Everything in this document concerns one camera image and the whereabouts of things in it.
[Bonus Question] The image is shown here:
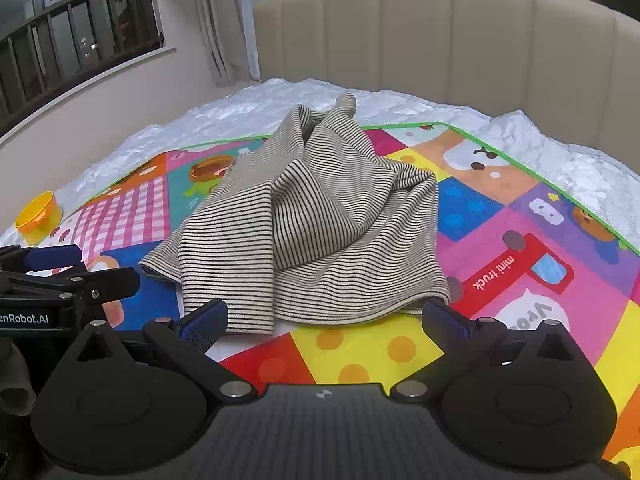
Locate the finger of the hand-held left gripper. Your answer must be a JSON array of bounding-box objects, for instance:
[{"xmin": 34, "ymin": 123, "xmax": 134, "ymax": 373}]
[
  {"xmin": 75, "ymin": 267, "xmax": 141, "ymax": 305},
  {"xmin": 0, "ymin": 245, "xmax": 83, "ymax": 272}
]

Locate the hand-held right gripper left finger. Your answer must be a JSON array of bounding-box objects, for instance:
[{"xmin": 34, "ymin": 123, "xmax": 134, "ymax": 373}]
[{"xmin": 70, "ymin": 299, "xmax": 258, "ymax": 404}]

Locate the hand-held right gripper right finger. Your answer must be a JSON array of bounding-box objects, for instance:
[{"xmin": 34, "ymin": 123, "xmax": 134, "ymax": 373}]
[{"xmin": 390, "ymin": 300, "xmax": 576, "ymax": 401}]

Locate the beige striped garment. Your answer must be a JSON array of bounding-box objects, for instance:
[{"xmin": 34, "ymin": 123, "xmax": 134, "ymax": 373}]
[{"xmin": 138, "ymin": 92, "xmax": 452, "ymax": 336}]

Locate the yellow plastic tub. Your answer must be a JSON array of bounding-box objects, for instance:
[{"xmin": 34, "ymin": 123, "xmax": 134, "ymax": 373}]
[{"xmin": 15, "ymin": 191, "xmax": 63, "ymax": 247}]

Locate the colourful cartoon play mat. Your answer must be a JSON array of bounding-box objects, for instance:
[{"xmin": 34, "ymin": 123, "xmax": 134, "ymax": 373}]
[{"xmin": 0, "ymin": 122, "xmax": 640, "ymax": 466}]

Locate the white quilted bedspread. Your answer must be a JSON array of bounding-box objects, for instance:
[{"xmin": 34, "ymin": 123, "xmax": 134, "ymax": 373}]
[{"xmin": 0, "ymin": 77, "xmax": 640, "ymax": 261}]

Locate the dark window railing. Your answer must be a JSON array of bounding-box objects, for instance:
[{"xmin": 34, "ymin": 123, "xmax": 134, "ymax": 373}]
[{"xmin": 0, "ymin": 0, "xmax": 166, "ymax": 133}]

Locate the beige padded headboard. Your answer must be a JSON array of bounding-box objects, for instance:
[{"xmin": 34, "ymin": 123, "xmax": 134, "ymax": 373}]
[{"xmin": 252, "ymin": 0, "xmax": 640, "ymax": 176}]

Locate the beige curtain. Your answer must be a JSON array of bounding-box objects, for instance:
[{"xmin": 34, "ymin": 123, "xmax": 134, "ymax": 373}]
[{"xmin": 187, "ymin": 0, "xmax": 263, "ymax": 88}]

